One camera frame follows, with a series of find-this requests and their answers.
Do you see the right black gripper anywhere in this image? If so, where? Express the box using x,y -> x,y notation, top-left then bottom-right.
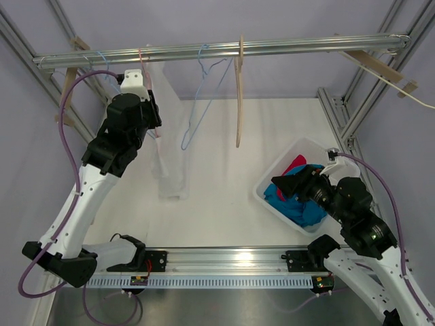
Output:
271,163 -> 349,224

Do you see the red t shirt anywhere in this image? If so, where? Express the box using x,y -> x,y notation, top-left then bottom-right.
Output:
277,154 -> 307,202

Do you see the blue t shirt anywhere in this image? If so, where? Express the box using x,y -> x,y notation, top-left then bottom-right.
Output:
263,183 -> 327,228

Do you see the pink wire hanger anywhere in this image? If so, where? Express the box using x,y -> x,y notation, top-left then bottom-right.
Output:
138,49 -> 161,141

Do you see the light blue wire hanger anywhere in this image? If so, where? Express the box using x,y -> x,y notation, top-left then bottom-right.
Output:
180,43 -> 235,151

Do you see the white mesh shirt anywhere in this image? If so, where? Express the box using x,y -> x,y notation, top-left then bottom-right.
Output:
145,62 -> 189,200

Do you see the wooden hanger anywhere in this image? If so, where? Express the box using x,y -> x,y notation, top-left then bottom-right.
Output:
234,35 -> 244,148

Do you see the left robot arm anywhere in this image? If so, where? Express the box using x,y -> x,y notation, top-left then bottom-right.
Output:
22,90 -> 161,288

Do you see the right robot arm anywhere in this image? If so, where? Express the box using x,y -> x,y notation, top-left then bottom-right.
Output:
271,164 -> 434,325

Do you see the white plastic basket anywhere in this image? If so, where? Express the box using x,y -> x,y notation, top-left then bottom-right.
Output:
252,137 -> 361,237

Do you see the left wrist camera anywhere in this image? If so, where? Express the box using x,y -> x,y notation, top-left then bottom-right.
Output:
117,69 -> 150,101

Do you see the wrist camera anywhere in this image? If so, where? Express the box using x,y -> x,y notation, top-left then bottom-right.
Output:
321,147 -> 356,176
117,69 -> 150,101

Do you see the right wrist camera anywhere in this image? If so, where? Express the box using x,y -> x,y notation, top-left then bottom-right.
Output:
321,147 -> 356,176

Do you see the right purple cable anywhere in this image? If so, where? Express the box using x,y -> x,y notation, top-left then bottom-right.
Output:
334,152 -> 435,319

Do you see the left wooden bracket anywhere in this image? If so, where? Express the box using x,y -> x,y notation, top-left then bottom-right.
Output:
59,36 -> 90,127

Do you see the wooden bracket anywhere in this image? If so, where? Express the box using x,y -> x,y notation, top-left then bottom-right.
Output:
339,50 -> 419,98
59,36 -> 90,127

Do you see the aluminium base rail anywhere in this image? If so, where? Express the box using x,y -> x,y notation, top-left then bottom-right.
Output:
43,247 -> 414,289

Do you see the right wooden bracket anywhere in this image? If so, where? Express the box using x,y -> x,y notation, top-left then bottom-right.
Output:
339,50 -> 419,98

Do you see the metal hanging rail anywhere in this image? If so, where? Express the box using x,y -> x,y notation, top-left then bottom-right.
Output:
33,33 -> 411,70

